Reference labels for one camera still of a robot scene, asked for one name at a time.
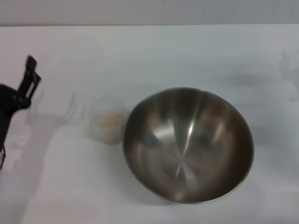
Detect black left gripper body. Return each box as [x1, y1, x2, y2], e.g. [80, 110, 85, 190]
[0, 84, 32, 147]

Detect white rice grains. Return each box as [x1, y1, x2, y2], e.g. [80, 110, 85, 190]
[94, 111, 123, 128]

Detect clear plastic measuring cup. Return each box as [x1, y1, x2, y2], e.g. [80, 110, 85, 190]
[81, 97, 128, 147]

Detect stainless steel mixing bowl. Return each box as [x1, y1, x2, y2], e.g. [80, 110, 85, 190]
[121, 87, 255, 205]

